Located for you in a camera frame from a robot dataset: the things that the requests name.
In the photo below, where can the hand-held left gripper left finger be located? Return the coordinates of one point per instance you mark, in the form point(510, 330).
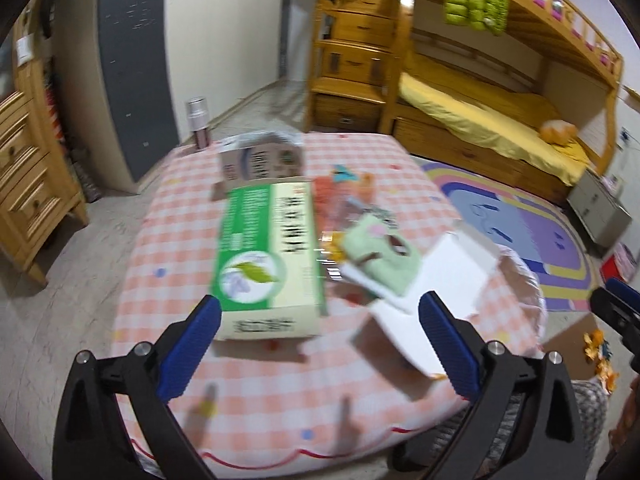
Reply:
point(192, 347)

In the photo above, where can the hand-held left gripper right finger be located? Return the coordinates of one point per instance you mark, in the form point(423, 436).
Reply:
point(450, 347)

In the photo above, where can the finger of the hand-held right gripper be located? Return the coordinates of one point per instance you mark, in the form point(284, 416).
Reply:
point(612, 305)

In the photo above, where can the green and white carton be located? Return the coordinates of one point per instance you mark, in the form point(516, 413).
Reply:
point(265, 255)

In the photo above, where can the red box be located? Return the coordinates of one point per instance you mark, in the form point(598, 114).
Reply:
point(622, 265)

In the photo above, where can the small yellow tube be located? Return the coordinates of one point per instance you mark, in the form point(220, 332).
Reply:
point(209, 400)

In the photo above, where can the orange toys on floor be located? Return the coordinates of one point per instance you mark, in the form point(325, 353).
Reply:
point(600, 360)

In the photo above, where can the white open paper box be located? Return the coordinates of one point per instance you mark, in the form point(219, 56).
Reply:
point(450, 270)

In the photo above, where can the pink checkered tablecloth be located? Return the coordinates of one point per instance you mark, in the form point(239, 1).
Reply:
point(280, 385)

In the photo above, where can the grey bedside cabinet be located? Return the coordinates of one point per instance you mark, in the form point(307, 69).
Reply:
point(597, 205)

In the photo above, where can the pastel rainbow rug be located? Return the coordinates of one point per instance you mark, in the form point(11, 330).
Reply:
point(530, 240)

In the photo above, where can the light green packet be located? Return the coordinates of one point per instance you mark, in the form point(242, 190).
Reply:
point(382, 255)

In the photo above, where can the mesh waste bin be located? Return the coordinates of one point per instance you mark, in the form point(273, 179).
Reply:
point(560, 410)

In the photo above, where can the clear plastic wrapper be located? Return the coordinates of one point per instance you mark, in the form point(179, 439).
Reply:
point(330, 255)

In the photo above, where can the orange plush toy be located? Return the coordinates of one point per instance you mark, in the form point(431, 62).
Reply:
point(557, 132)

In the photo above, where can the orange snack wrapper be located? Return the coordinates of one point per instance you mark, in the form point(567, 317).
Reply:
point(332, 195)

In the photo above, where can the wooden bunk bed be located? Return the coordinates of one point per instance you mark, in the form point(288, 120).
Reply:
point(540, 125)

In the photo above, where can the small white and brown box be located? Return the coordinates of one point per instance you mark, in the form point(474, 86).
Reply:
point(260, 160)

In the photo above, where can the silver and pink bottle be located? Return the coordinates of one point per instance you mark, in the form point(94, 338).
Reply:
point(198, 120)

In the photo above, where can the yellow mattress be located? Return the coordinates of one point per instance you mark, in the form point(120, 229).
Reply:
point(480, 115)

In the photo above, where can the wooden dresser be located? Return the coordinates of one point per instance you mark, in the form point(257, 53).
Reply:
point(30, 180)

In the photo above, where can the dark grey wardrobe door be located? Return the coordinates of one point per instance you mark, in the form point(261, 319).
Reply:
point(137, 60)

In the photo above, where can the wooden staircase drawers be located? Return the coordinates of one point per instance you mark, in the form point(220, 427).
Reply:
point(352, 60)

